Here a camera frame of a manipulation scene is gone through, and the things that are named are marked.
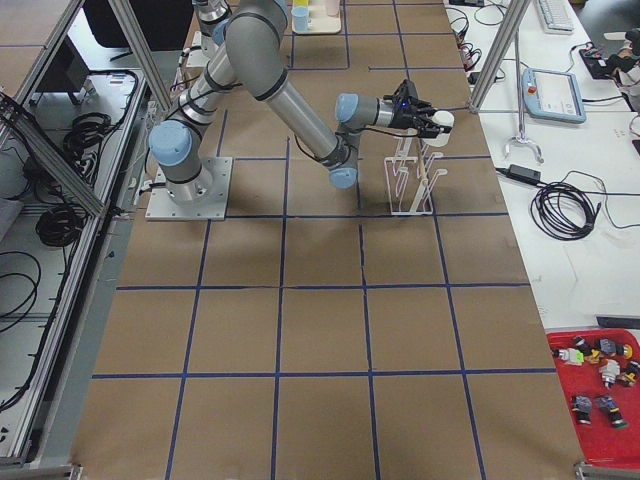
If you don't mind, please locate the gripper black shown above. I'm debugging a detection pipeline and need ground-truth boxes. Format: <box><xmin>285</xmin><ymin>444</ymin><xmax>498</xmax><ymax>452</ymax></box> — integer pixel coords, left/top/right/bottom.
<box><xmin>383</xmin><ymin>79</ymin><xmax>453</xmax><ymax>139</ymax></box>

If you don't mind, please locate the white ikea cup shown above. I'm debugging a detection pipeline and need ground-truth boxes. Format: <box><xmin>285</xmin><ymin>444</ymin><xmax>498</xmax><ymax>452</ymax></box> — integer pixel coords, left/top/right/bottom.
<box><xmin>425</xmin><ymin>110</ymin><xmax>455</xmax><ymax>147</ymax></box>

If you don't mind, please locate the pink cup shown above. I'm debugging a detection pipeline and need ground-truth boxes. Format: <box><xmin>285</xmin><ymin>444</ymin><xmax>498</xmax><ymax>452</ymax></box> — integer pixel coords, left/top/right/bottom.
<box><xmin>325</xmin><ymin>0</ymin><xmax>341</xmax><ymax>17</ymax></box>

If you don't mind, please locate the light blue cup near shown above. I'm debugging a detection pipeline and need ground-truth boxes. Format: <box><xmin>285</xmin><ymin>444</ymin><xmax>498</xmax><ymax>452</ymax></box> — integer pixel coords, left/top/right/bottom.
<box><xmin>291</xmin><ymin>6</ymin><xmax>310</xmax><ymax>34</ymax></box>

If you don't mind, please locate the black power adapter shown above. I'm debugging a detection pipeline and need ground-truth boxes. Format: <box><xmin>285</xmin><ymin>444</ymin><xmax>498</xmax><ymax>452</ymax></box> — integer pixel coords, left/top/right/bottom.
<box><xmin>506</xmin><ymin>164</ymin><xmax>541</xmax><ymax>186</ymax></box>

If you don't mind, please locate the blue teach pendant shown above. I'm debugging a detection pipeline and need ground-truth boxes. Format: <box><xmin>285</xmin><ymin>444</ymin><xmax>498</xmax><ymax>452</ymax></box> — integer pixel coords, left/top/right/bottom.
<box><xmin>521</xmin><ymin>68</ymin><xmax>586</xmax><ymax>124</ymax></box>

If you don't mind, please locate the cream plastic tray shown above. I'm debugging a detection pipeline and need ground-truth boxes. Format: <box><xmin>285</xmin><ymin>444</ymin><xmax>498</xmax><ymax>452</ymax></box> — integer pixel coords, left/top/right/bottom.
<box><xmin>290</xmin><ymin>0</ymin><xmax>342</xmax><ymax>35</ymax></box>

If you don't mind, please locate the white keyboard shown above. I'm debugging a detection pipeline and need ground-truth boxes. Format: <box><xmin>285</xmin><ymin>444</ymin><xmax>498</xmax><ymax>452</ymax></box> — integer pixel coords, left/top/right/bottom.
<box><xmin>533</xmin><ymin>0</ymin><xmax>574</xmax><ymax>35</ymax></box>

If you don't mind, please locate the red parts tray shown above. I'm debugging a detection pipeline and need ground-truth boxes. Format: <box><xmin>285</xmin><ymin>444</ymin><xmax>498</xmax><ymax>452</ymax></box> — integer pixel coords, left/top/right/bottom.
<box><xmin>547</xmin><ymin>329</ymin><xmax>639</xmax><ymax>470</ymax></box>

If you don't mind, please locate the white wire cup rack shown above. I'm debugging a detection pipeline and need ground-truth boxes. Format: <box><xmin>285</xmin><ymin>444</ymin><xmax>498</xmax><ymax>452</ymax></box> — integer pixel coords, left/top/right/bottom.
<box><xmin>384</xmin><ymin>129</ymin><xmax>448</xmax><ymax>216</ymax></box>

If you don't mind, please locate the coiled black cable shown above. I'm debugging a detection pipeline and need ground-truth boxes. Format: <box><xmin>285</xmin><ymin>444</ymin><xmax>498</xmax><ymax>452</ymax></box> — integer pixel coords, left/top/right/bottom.
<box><xmin>530</xmin><ymin>169</ymin><xmax>609</xmax><ymax>243</ymax></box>

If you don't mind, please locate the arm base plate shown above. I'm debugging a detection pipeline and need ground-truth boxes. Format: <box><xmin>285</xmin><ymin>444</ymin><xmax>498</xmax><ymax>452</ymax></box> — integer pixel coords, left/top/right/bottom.
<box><xmin>180</xmin><ymin>31</ymin><xmax>215</xmax><ymax>68</ymax></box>
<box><xmin>145</xmin><ymin>157</ymin><xmax>233</xmax><ymax>221</ymax></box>

